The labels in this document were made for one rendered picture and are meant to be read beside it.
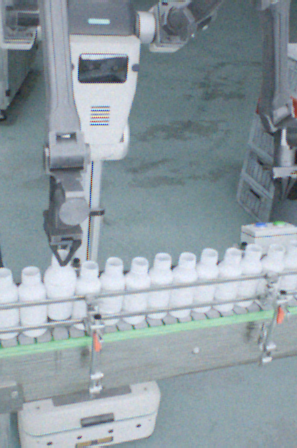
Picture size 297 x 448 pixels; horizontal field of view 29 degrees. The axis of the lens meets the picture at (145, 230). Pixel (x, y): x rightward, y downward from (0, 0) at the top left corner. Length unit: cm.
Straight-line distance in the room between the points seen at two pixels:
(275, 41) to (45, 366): 91
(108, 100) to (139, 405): 113
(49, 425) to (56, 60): 140
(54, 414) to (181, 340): 84
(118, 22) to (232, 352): 97
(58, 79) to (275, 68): 58
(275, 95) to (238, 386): 154
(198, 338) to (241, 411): 118
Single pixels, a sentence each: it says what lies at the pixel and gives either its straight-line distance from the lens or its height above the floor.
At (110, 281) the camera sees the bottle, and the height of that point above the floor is 113.
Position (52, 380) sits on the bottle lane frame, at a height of 88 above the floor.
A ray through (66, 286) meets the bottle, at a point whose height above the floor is 114.
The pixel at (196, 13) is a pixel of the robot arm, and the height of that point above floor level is 161.
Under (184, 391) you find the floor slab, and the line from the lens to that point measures 259.
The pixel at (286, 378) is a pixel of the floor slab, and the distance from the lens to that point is 279.
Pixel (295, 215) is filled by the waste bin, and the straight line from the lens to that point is 325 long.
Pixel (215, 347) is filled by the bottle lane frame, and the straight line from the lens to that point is 148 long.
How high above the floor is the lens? 190
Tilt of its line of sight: 32 degrees down
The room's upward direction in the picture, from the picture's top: 7 degrees clockwise
